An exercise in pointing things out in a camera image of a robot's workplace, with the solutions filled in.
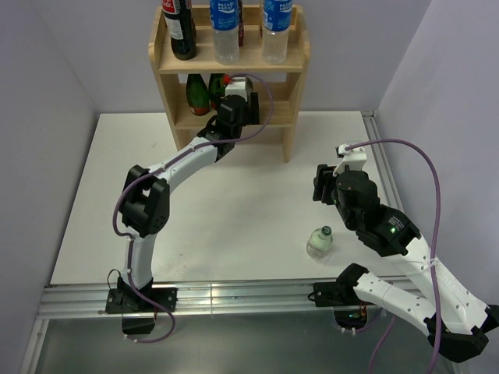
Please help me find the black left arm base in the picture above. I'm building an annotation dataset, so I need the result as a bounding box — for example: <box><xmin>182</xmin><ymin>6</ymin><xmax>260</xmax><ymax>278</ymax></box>
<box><xmin>104</xmin><ymin>288</ymin><xmax>178</xmax><ymax>336</ymax></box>

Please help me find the green glass bottle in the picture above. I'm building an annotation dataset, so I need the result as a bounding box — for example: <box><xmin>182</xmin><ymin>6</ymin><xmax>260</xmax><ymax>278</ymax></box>
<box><xmin>208</xmin><ymin>73</ymin><xmax>225</xmax><ymax>110</ymax></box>

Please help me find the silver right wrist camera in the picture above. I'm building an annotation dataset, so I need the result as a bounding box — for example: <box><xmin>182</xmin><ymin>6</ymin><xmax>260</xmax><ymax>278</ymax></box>
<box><xmin>333</xmin><ymin>143</ymin><xmax>367</xmax><ymax>176</ymax></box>

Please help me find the clear glass bottle front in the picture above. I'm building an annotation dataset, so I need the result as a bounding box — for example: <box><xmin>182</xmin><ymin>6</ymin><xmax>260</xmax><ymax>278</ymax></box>
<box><xmin>306</xmin><ymin>226</ymin><xmax>333</xmax><ymax>259</ymax></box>

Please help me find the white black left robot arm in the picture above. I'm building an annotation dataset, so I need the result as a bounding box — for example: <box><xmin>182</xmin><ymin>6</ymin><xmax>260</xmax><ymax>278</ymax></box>
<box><xmin>112</xmin><ymin>93</ymin><xmax>260</xmax><ymax>311</ymax></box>

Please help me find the Pocari Sweat bottle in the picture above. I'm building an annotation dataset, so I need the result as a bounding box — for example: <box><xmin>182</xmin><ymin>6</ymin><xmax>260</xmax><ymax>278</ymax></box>
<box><xmin>210</xmin><ymin>0</ymin><xmax>239</xmax><ymax>65</ymax></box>
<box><xmin>262</xmin><ymin>0</ymin><xmax>293</xmax><ymax>65</ymax></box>

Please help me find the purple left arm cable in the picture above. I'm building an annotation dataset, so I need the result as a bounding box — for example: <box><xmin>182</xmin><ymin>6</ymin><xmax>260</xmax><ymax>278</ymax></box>
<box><xmin>111</xmin><ymin>72</ymin><xmax>274</xmax><ymax>344</ymax></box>

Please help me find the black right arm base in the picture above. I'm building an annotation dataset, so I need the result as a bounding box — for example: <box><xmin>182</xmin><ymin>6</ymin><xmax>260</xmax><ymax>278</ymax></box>
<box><xmin>307</xmin><ymin>281</ymin><xmax>360</xmax><ymax>308</ymax></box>

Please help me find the aluminium frame rail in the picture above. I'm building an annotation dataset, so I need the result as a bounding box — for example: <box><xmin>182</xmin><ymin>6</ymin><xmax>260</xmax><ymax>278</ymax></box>
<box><xmin>21</xmin><ymin>111</ymin><xmax>416</xmax><ymax>373</ymax></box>

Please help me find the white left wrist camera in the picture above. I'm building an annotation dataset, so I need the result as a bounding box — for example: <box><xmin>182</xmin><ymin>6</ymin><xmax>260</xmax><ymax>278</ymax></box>
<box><xmin>222</xmin><ymin>75</ymin><xmax>250</xmax><ymax>101</ymax></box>

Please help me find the wooden two-tier shelf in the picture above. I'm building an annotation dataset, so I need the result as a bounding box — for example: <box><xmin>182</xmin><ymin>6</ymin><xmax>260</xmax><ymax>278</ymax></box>
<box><xmin>148</xmin><ymin>5</ymin><xmax>310</xmax><ymax>161</ymax></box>

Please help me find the blue grape juice carton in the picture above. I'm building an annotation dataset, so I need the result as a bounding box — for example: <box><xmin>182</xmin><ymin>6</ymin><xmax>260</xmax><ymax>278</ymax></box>
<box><xmin>238</xmin><ymin>0</ymin><xmax>244</xmax><ymax>47</ymax></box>

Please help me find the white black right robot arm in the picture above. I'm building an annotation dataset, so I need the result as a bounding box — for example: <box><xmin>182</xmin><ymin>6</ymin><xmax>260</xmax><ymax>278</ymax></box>
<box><xmin>310</xmin><ymin>164</ymin><xmax>498</xmax><ymax>363</ymax></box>

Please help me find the clear glass bottle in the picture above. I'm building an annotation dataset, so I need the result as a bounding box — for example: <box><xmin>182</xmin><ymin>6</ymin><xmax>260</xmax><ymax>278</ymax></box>
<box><xmin>246</xmin><ymin>77</ymin><xmax>254</xmax><ymax>95</ymax></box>
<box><xmin>306</xmin><ymin>226</ymin><xmax>333</xmax><ymax>259</ymax></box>

